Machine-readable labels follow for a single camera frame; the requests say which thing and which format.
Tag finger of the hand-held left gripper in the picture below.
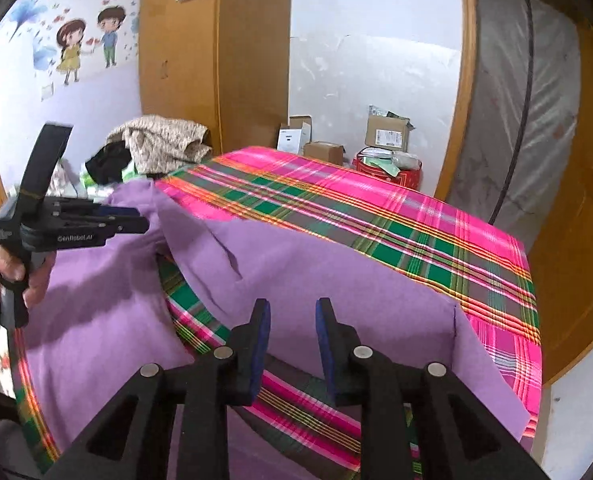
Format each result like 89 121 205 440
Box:
59 217 151 235
46 198 140 221

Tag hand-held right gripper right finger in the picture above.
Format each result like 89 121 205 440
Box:
315 297 552 480

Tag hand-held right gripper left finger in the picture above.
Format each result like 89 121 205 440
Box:
44 298 271 480

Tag purple fleece pants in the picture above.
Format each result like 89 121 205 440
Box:
21 180 532 480

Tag black garment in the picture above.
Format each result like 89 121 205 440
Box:
85 141 132 183

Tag pink green plaid bed sheet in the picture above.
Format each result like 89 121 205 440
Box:
9 146 543 480

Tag wooden wardrobe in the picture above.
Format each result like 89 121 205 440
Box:
139 0 293 156

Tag white cardboard box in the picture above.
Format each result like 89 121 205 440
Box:
277 116 312 153

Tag red gift box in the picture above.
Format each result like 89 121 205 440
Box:
352 147 423 191

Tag small closed brown cardboard box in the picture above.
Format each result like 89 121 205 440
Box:
303 141 346 165

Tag open brown cardboard box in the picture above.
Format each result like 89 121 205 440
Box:
365 105 414 153

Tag wooden door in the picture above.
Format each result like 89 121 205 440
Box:
526 25 593 386

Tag cartoon wall sticker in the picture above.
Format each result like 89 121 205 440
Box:
0 0 142 86

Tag wooden door frame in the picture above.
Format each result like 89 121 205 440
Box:
435 0 477 201

